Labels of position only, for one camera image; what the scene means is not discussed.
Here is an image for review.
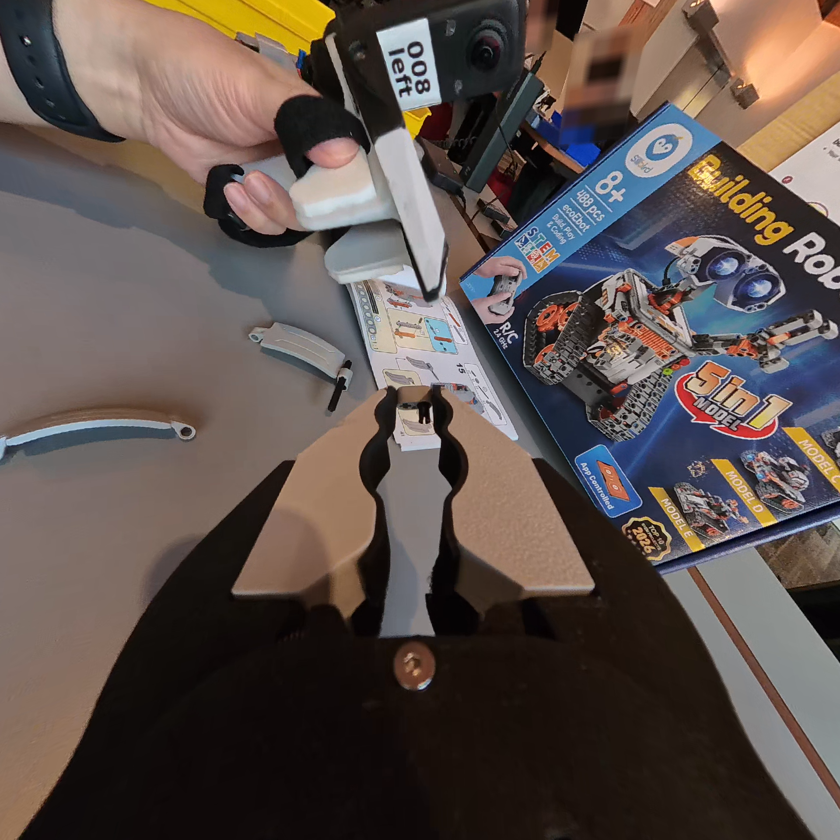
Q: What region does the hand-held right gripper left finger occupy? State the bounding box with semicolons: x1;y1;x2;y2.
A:
230;386;400;636

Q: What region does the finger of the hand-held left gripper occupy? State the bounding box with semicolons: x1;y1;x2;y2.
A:
289;128;452;304
323;220;413;284

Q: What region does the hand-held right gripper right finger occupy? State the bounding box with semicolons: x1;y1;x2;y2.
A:
428;385;598;636

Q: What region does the curved grey panel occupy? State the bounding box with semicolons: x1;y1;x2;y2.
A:
248;320;347;380
0;407;198;465

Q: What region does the grey desk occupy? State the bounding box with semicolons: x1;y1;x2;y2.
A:
0;121;840;840

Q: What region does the person's left hand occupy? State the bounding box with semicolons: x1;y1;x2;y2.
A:
49;0;363;236

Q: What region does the building instruction booklet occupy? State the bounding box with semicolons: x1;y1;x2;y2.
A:
349;277;521;455

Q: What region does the dark green case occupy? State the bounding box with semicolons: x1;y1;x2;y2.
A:
458;71;547;193

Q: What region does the yellow storage bin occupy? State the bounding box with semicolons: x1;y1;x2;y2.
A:
140;0;432;137

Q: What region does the blue robot kit box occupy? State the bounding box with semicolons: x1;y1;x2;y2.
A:
458;101;840;576

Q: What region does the black wristwatch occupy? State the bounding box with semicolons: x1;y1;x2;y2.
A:
0;0;127;144

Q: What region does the white printed instruction sheet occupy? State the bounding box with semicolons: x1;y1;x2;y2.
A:
766;134;840;221

